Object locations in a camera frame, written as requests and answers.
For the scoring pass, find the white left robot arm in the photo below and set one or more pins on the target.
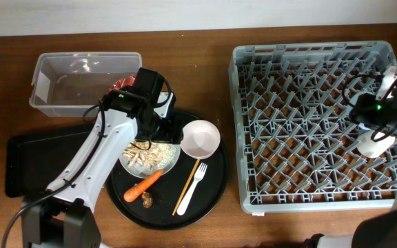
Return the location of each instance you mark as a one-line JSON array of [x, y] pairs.
[[63, 216]]

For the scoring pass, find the red crumpled snack wrapper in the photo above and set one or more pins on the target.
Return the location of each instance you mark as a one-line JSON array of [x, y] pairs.
[[123, 82]]

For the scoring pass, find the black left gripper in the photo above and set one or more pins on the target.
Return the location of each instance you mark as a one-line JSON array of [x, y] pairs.
[[173, 132]]

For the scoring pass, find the pink plastic bowl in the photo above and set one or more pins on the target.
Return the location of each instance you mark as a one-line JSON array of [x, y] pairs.
[[200, 139]]

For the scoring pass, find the cream plastic cup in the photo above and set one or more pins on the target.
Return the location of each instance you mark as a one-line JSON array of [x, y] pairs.
[[371, 149]]

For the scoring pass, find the orange carrot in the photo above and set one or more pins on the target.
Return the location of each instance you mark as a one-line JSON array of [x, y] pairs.
[[134, 192]]

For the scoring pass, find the brown food scrap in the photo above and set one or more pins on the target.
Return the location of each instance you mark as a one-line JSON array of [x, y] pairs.
[[147, 200]]

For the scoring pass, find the grey plate with food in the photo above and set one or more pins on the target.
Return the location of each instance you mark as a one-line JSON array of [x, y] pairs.
[[141, 159]]

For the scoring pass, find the black rectangular tray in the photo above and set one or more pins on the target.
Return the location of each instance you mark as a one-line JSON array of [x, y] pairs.
[[35, 160]]

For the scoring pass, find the wooden chopstick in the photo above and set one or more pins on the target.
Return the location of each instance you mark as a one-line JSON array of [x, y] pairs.
[[186, 186]]

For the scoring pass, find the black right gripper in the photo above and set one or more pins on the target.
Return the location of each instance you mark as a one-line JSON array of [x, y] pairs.
[[360, 111]]

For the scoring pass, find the clear plastic waste bin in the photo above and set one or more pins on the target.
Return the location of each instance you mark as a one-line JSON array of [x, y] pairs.
[[66, 84]]

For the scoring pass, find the grey dishwasher rack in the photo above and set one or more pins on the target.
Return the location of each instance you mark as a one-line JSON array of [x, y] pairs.
[[296, 148]]

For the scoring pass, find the round black serving tray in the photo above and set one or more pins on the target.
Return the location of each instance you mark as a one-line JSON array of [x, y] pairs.
[[166, 191]]

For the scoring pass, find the white plastic fork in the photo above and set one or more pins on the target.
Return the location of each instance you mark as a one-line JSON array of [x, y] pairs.
[[198, 176]]

